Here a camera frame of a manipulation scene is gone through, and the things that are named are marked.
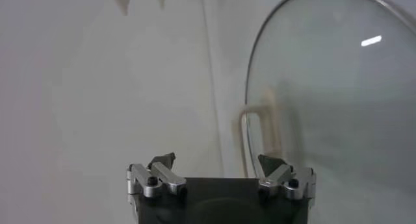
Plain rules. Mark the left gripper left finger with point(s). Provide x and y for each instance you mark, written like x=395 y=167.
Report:
x=167 y=178

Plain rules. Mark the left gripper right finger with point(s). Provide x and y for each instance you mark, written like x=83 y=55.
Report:
x=279 y=176

